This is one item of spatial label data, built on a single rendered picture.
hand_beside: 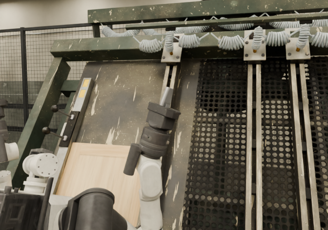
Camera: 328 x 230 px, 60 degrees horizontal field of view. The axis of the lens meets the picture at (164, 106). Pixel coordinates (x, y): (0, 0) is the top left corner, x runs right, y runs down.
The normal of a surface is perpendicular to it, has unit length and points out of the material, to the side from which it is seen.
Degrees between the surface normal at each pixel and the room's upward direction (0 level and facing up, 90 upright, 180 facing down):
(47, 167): 79
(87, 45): 55
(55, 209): 84
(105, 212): 49
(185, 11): 90
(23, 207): 90
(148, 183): 94
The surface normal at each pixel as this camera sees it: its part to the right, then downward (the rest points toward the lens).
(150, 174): 0.29, 0.15
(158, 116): -0.72, -0.16
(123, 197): -0.22, -0.50
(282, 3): -0.27, 0.08
